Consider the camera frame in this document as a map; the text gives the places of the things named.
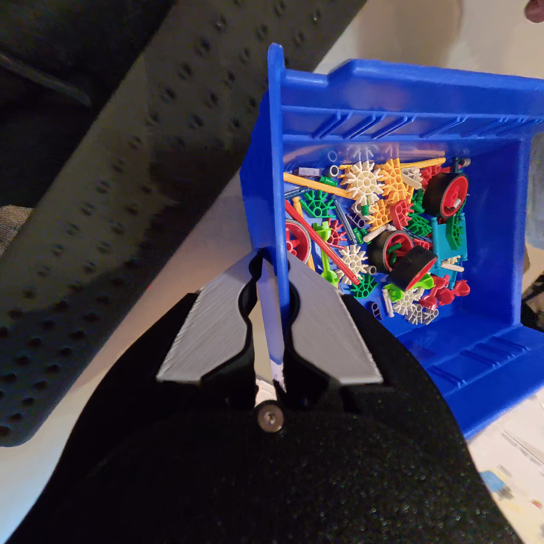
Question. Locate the pile of colourful construction pieces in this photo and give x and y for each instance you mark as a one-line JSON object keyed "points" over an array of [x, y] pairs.
{"points": [[365, 182]]}

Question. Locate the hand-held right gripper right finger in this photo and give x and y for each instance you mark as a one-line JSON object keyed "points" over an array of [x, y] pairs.
{"points": [[335, 335]]}

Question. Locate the light blue panel piece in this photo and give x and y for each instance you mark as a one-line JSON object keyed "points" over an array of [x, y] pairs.
{"points": [[442, 242]]}

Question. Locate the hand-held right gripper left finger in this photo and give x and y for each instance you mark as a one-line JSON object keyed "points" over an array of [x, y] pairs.
{"points": [[208, 335]]}

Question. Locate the red wheel with black tyre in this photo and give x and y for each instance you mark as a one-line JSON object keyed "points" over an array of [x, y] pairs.
{"points": [[393, 250], [414, 267], [297, 240], [450, 195]]}

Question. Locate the loose printed paper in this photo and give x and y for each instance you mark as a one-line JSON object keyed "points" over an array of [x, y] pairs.
{"points": [[510, 467]]}

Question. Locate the blue parts bin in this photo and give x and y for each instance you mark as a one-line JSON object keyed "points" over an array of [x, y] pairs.
{"points": [[382, 97]]}

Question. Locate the black perforated board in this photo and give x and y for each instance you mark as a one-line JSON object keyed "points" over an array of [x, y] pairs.
{"points": [[106, 191]]}

